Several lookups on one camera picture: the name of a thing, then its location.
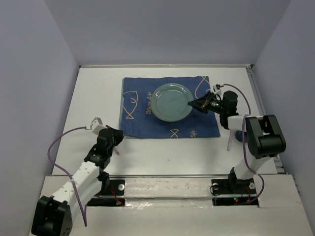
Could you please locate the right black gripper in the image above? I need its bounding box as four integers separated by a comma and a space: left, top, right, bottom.
188, 91, 225, 115

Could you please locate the fork with pink handle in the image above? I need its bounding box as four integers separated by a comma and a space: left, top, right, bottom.
114, 147, 120, 155

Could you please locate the teal ceramic plate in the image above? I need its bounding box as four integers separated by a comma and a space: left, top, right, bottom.
150, 83, 193, 122

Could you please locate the blue cloth placemat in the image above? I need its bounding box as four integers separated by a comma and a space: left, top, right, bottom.
120, 76, 221, 139

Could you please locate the dark blue mug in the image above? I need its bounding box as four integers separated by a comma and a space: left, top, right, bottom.
235, 130, 247, 143

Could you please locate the spoon with pink handle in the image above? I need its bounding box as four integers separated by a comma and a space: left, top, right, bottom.
227, 130, 234, 151

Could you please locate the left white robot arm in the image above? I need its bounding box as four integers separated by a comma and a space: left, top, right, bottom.
31, 125, 124, 236

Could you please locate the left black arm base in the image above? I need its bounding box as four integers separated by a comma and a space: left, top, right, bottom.
87, 178, 126, 207

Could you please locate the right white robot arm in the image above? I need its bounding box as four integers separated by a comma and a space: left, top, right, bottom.
188, 90, 286, 196

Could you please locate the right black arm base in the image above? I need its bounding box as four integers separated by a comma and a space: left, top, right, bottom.
209, 178, 259, 207

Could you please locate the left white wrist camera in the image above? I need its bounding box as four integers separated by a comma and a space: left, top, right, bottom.
85, 117, 105, 135

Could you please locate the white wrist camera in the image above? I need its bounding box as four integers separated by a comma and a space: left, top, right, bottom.
213, 84, 224, 96
85, 117, 105, 135

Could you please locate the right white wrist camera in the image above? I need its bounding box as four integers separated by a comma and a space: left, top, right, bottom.
213, 84, 224, 96

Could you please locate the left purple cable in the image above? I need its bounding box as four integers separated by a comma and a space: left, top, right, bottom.
47, 126, 92, 227

